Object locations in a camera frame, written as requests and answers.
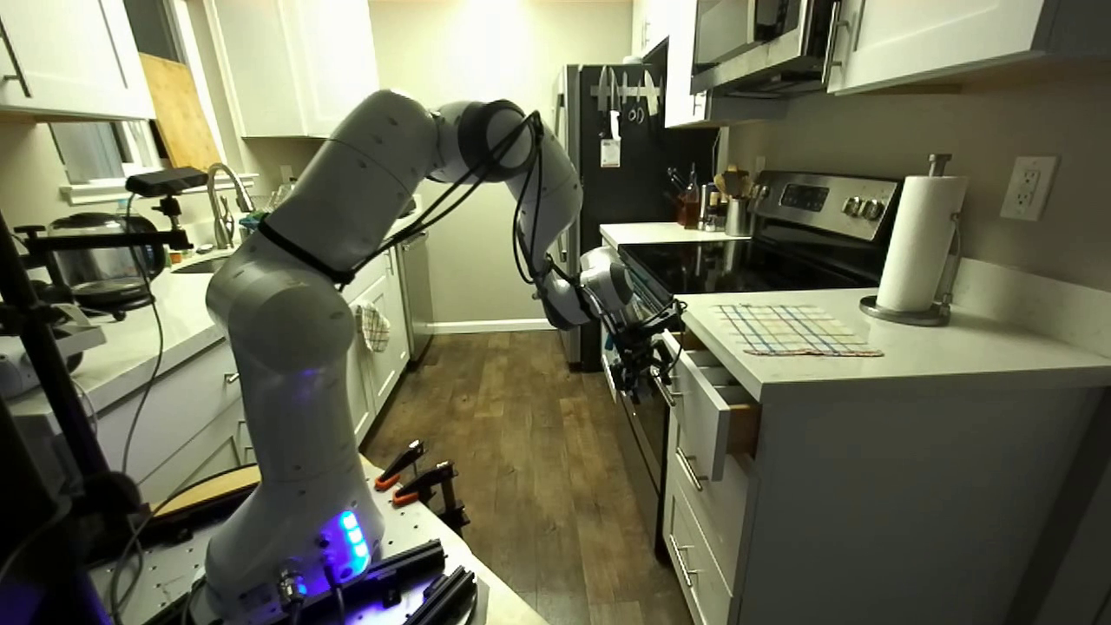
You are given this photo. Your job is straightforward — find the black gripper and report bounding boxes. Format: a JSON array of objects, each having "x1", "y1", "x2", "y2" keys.
[{"x1": 599, "y1": 308, "x2": 688, "y2": 404}]

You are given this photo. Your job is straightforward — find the white drawer with wooden sides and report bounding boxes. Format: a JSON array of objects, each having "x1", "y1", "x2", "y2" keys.
[{"x1": 672, "y1": 343, "x2": 762, "y2": 484}]

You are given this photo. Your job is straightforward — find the white tall middle drawer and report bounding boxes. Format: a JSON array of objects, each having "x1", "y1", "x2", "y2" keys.
[{"x1": 663, "y1": 405, "x2": 750, "y2": 582}]

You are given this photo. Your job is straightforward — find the white drawer near floor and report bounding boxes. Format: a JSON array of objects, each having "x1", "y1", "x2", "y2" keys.
[{"x1": 659, "y1": 497, "x2": 736, "y2": 625}]

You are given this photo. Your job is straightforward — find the white three drawer cabinet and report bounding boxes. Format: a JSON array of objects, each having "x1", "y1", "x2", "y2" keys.
[{"x1": 656, "y1": 283, "x2": 1111, "y2": 625}]

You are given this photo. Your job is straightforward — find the white base cabinet with counter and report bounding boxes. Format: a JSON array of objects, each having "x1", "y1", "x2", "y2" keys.
[{"x1": 598, "y1": 218, "x2": 752, "y2": 291}]

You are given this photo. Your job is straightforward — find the checkered dish mat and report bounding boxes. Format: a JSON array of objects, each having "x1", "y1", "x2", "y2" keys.
[{"x1": 716, "y1": 303, "x2": 885, "y2": 362}]

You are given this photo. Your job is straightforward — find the red vase with twigs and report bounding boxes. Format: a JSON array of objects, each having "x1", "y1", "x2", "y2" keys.
[{"x1": 672, "y1": 158, "x2": 704, "y2": 232}]

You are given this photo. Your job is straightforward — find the utensil crock with wooden spoons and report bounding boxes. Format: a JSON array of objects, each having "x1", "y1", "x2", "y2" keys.
[{"x1": 711, "y1": 168, "x2": 752, "y2": 240}]

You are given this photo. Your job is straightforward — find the black refrigerator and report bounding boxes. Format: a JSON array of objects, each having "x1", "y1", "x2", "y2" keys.
[{"x1": 562, "y1": 62, "x2": 721, "y2": 375}]

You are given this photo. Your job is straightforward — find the stainless black electric stove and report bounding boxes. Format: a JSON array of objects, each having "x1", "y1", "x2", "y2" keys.
[{"x1": 599, "y1": 169, "x2": 904, "y2": 547}]

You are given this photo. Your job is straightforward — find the magnetic knife strip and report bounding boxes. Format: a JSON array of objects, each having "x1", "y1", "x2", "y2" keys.
[{"x1": 588, "y1": 70, "x2": 663, "y2": 115}]

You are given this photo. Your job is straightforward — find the white paper towel roll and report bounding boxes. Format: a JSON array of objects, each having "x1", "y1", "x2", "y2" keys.
[{"x1": 873, "y1": 169, "x2": 964, "y2": 317}]

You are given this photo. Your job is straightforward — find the white round hanging trivet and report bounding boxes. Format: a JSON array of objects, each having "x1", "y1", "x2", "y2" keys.
[{"x1": 350, "y1": 298, "x2": 395, "y2": 357}]

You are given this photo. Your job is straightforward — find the metal breadboard plate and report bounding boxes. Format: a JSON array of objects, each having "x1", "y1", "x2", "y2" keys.
[{"x1": 90, "y1": 463, "x2": 495, "y2": 625}]

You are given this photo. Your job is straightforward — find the stainless over range microwave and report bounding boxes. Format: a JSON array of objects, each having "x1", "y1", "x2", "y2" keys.
[{"x1": 688, "y1": 0, "x2": 841, "y2": 96}]

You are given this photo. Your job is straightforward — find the black aluminium rails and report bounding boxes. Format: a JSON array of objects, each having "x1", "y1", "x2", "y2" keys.
[{"x1": 332, "y1": 534, "x2": 479, "y2": 625}]

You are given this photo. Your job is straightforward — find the curved metal sink faucet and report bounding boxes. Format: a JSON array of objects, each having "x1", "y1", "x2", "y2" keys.
[{"x1": 205, "y1": 158, "x2": 258, "y2": 252}]

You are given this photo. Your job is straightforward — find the robot mounting table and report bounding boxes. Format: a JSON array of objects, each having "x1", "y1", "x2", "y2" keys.
[{"x1": 90, "y1": 453, "x2": 548, "y2": 625}]

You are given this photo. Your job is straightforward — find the white sink counter cabinet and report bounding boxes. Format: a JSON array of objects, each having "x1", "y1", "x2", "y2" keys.
[{"x1": 0, "y1": 236, "x2": 414, "y2": 502}]

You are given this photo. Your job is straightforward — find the wooden cutting board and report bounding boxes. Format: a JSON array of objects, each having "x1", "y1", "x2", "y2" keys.
[{"x1": 136, "y1": 49, "x2": 221, "y2": 177}]

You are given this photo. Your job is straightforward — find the black round pot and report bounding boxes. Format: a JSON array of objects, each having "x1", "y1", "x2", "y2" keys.
[{"x1": 44, "y1": 207, "x2": 161, "y2": 323}]

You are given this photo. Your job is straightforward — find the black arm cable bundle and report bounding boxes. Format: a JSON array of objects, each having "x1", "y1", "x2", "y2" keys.
[{"x1": 343, "y1": 109, "x2": 562, "y2": 298}]

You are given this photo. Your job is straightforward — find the orange handled black clamp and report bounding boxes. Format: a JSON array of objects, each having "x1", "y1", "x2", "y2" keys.
[
  {"x1": 390, "y1": 459, "x2": 468, "y2": 531},
  {"x1": 371, "y1": 435, "x2": 430, "y2": 497}
]

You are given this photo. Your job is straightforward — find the white wall cabinet beside fridge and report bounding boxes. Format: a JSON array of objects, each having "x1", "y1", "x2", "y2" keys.
[{"x1": 628, "y1": 0, "x2": 716, "y2": 131}]

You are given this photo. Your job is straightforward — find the white wall outlet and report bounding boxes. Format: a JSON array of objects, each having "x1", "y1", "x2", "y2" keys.
[{"x1": 997, "y1": 154, "x2": 1057, "y2": 225}]

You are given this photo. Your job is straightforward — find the white wall cabinet over drawers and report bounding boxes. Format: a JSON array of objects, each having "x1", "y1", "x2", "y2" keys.
[{"x1": 825, "y1": 0, "x2": 1111, "y2": 96}]

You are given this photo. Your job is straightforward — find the white tall wall cabinet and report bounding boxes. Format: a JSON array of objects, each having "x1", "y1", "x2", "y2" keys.
[{"x1": 213, "y1": 0, "x2": 383, "y2": 142}]

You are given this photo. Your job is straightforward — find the black camera tripod stand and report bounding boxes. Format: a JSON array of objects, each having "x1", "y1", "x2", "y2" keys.
[{"x1": 0, "y1": 168, "x2": 213, "y2": 565}]

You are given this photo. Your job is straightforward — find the white wall cabinet with handle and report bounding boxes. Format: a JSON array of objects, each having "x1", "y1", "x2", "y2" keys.
[{"x1": 0, "y1": 0, "x2": 155, "y2": 121}]

